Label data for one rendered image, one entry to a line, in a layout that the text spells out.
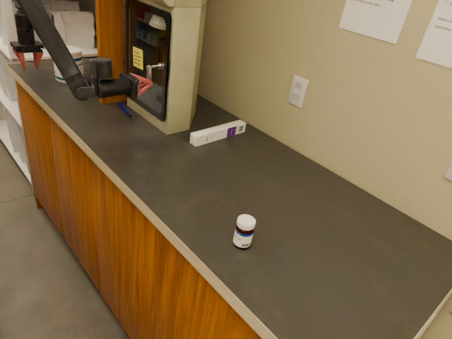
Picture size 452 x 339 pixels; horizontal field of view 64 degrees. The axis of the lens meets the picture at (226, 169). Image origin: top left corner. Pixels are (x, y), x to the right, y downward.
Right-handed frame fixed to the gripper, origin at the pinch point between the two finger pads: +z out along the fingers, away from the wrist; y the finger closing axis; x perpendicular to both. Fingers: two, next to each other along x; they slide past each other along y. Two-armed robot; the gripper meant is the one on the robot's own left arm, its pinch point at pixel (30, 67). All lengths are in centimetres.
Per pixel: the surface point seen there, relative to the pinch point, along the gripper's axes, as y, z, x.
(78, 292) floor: 1, 110, -24
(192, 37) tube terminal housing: 41, -22, -47
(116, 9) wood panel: 31.5, -23.8, -9.5
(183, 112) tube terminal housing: 41, 7, -47
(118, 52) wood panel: 32.5, -6.9, -9.6
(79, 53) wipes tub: 27.1, 1.4, 18.6
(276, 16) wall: 76, -31, -54
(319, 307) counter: 17, 15, -133
